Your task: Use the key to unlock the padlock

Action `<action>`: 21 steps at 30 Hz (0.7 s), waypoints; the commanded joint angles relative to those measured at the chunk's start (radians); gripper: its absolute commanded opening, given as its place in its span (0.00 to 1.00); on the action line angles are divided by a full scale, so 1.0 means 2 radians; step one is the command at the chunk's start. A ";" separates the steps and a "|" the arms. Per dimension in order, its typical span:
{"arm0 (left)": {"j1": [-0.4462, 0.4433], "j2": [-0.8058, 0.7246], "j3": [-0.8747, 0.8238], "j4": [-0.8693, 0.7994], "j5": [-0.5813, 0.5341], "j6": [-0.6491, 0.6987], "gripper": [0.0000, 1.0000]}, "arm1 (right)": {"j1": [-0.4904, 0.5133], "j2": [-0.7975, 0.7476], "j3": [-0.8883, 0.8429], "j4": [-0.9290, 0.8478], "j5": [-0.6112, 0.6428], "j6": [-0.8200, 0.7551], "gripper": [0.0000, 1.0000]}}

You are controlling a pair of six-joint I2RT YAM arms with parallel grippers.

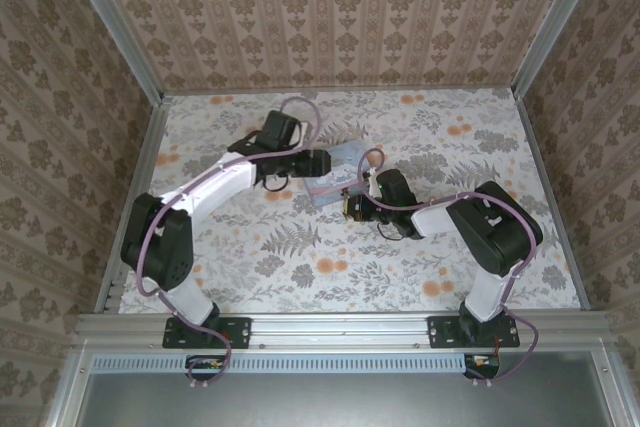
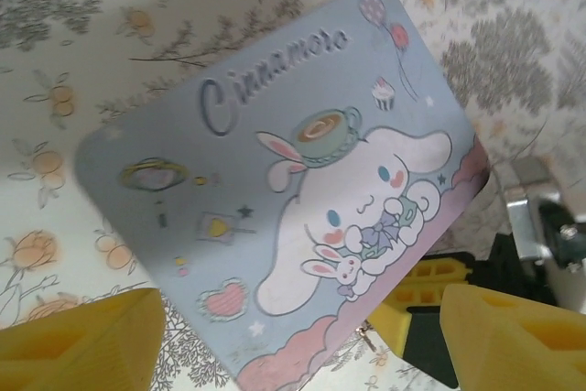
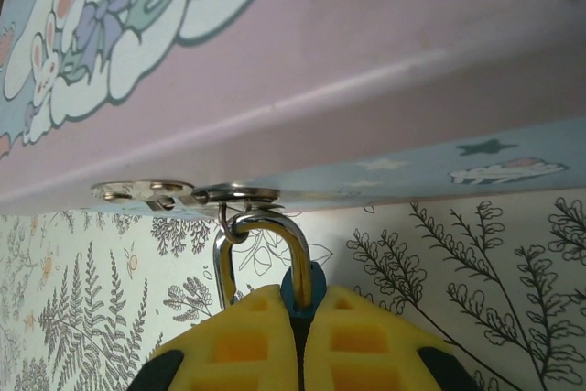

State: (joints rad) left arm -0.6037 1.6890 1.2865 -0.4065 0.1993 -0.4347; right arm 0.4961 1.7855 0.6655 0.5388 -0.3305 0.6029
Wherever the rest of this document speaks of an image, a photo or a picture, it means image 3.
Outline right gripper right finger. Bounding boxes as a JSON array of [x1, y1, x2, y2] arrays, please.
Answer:
[[300, 284, 478, 391]]

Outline silver box hasp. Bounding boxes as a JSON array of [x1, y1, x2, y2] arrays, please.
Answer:
[[89, 178, 288, 221]]

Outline small blue padlock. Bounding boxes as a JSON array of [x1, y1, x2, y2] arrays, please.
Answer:
[[212, 207, 330, 391]]

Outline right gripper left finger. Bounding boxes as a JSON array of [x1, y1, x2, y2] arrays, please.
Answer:
[[131, 283, 302, 391]]

